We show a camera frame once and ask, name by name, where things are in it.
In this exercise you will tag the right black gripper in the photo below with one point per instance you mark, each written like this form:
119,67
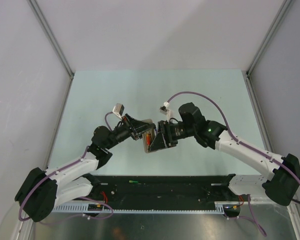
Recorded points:
164,137

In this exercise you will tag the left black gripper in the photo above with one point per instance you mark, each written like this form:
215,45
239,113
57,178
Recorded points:
135,126

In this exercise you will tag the white remote control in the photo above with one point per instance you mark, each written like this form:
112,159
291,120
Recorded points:
152,131

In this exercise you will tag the red battery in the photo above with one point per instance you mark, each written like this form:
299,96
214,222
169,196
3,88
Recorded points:
148,138

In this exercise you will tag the green battery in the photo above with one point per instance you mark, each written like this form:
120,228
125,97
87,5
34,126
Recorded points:
133,182

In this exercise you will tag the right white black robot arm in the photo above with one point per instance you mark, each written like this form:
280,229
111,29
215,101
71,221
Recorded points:
281,173

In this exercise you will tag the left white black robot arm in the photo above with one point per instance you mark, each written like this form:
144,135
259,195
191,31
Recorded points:
43,190

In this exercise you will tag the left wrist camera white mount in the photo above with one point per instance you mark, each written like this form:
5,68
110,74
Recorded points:
118,110

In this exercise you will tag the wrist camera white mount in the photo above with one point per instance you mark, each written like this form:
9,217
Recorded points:
118,110
165,110

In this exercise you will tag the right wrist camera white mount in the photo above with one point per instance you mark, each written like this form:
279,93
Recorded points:
165,110

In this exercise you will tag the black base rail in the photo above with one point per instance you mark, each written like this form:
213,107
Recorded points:
174,193

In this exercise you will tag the left aluminium frame post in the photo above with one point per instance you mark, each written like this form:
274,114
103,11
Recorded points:
39,15

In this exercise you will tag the aluminium frame post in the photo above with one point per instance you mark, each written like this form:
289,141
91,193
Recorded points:
39,15
270,34

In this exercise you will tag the right aluminium frame post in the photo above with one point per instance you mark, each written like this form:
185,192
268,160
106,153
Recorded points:
270,34

